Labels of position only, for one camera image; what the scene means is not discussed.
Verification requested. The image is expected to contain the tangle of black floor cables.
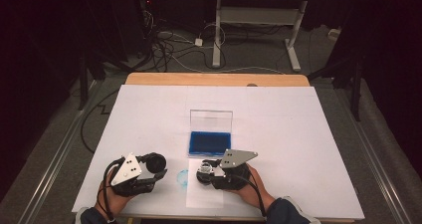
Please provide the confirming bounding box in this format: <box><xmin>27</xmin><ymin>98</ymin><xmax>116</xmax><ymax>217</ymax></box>
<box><xmin>140</xmin><ymin>9</ymin><xmax>230</xmax><ymax>73</ymax></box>

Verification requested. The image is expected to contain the right hand-held gripper black cable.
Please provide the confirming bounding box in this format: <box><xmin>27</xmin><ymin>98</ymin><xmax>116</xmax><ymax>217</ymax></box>
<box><xmin>237</xmin><ymin>173</ymin><xmax>269</xmax><ymax>218</ymax></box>

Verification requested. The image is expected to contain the metal floor rail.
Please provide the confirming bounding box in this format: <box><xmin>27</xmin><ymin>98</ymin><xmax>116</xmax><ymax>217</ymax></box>
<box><xmin>17</xmin><ymin>80</ymin><xmax>103</xmax><ymax>224</ymax></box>
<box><xmin>333</xmin><ymin>87</ymin><xmax>414</xmax><ymax>224</ymax></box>

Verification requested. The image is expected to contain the white table cover board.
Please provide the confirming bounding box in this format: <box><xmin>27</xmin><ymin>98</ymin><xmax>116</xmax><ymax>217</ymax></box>
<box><xmin>72</xmin><ymin>84</ymin><xmax>366</xmax><ymax>222</ymax></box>

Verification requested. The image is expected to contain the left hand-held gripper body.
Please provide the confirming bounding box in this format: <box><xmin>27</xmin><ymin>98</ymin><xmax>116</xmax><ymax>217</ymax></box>
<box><xmin>105</xmin><ymin>151</ymin><xmax>157</xmax><ymax>198</ymax></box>

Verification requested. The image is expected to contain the dark equipment with red light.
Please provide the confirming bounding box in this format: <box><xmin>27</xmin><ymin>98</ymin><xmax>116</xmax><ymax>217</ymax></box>
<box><xmin>137</xmin><ymin>0</ymin><xmax>158</xmax><ymax>58</ymax></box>

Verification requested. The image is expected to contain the white paper sheet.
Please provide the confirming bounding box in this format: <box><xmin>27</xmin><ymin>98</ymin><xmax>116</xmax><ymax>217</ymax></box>
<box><xmin>185</xmin><ymin>157</ymin><xmax>225</xmax><ymax>210</ymax></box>

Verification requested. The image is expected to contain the wooden table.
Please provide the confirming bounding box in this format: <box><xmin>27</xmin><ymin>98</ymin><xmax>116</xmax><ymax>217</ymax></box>
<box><xmin>124</xmin><ymin>72</ymin><xmax>312</xmax><ymax>88</ymax></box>

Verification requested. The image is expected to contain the hand-held gripper black cable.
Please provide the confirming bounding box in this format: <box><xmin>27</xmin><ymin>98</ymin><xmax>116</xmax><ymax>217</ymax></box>
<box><xmin>237</xmin><ymin>173</ymin><xmax>269</xmax><ymax>218</ymax></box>
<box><xmin>101</xmin><ymin>157</ymin><xmax>125</xmax><ymax>224</ymax></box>

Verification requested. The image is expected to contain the person's left hand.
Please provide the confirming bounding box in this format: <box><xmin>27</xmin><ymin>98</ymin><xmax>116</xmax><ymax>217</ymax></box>
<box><xmin>94</xmin><ymin>180</ymin><xmax>134</xmax><ymax>215</ymax></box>

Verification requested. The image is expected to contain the blue ink pad clear case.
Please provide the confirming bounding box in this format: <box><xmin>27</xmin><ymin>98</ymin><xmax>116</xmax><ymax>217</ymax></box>
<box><xmin>187</xmin><ymin>109</ymin><xmax>234</xmax><ymax>160</ymax></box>

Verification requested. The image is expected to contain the white metal frame desk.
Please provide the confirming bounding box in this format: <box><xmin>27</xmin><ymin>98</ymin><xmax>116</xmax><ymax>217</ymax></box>
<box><xmin>198</xmin><ymin>0</ymin><xmax>353</xmax><ymax>73</ymax></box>

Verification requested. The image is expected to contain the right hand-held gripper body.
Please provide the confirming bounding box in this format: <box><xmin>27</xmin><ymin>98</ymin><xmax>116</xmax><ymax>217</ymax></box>
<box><xmin>210</xmin><ymin>148</ymin><xmax>259</xmax><ymax>191</ymax></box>

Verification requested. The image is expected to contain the black floor cable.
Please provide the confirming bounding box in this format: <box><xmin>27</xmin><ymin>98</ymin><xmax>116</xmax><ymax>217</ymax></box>
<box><xmin>80</xmin><ymin>89</ymin><xmax>121</xmax><ymax>154</ymax></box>

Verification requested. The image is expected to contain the black metal stand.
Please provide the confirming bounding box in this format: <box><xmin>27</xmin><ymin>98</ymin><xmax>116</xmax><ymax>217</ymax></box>
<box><xmin>308</xmin><ymin>49</ymin><xmax>364</xmax><ymax>122</ymax></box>
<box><xmin>77</xmin><ymin>46</ymin><xmax>107</xmax><ymax>112</ymax></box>

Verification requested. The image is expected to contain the left hand-held gripper black cable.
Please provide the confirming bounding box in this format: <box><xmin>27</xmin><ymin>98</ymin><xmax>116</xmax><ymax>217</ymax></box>
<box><xmin>101</xmin><ymin>157</ymin><xmax>125</xmax><ymax>224</ymax></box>

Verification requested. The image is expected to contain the stamp with clear knob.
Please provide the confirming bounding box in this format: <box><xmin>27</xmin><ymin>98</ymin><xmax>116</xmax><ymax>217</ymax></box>
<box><xmin>195</xmin><ymin>161</ymin><xmax>216</xmax><ymax>186</ymax></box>

